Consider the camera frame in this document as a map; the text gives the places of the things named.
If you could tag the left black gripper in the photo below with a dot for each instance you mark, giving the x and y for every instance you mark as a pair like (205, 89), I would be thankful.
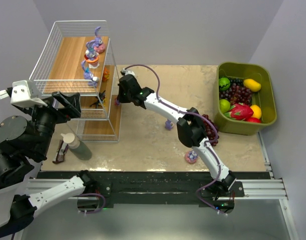
(55, 107)

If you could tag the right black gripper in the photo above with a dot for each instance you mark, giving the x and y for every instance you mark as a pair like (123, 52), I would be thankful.
(121, 92)

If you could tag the orange dragon toy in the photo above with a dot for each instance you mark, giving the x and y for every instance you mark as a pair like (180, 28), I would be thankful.
(106, 74)

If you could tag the small purple bunny toy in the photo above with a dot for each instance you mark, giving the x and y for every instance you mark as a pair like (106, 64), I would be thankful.
(88, 75)

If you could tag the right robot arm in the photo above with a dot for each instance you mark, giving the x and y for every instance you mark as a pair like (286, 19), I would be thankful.
(190, 125)

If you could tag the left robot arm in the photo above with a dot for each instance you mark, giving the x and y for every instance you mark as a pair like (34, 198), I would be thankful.
(22, 141)

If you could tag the brown chocolate bar wrapper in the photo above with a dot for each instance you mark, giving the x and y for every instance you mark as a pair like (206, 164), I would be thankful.
(60, 153)

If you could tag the green bottle white cap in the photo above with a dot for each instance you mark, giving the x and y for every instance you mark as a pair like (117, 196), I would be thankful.
(76, 146)

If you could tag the purple bunny standing toy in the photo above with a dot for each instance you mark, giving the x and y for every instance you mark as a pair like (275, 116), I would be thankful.
(169, 125)

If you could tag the bunny on pink donut front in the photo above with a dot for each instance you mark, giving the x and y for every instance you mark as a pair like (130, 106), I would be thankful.
(191, 157)

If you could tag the red grape bunch on table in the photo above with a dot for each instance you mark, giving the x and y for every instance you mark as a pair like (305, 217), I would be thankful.
(211, 130)

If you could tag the green watermelon toy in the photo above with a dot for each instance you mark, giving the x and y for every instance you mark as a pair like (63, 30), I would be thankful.
(224, 84)

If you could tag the green lime toy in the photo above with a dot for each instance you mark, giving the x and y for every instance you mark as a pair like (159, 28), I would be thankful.
(224, 105)

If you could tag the dark blue grape bunch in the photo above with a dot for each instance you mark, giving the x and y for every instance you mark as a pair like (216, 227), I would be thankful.
(236, 81)

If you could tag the red grape bunch in bin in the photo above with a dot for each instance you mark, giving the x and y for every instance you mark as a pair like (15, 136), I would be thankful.
(237, 94)

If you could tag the pink dragon fruit toy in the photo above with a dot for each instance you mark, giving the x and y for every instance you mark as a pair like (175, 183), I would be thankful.
(239, 112)

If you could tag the green plastic bin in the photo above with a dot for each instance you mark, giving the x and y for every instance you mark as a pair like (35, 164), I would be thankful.
(263, 98)

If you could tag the yellow mango toy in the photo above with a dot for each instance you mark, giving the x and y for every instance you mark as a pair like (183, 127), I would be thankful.
(252, 85)

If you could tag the red apple toy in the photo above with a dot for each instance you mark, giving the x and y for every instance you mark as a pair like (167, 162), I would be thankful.
(253, 120)

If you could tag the yellow lemon toy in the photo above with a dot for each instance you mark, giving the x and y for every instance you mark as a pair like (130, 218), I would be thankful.
(257, 113)

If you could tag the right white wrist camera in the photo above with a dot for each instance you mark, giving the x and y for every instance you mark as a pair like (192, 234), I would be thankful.
(125, 72)

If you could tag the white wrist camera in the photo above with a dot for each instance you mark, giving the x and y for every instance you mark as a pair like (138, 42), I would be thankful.
(24, 94)
(125, 72)

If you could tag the white wire wooden shelf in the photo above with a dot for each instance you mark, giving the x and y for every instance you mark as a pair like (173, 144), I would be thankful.
(59, 69)

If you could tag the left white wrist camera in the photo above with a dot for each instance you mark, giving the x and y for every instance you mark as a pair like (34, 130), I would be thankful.
(24, 94)

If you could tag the black mounting base rail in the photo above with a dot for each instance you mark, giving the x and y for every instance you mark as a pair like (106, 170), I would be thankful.
(172, 188)

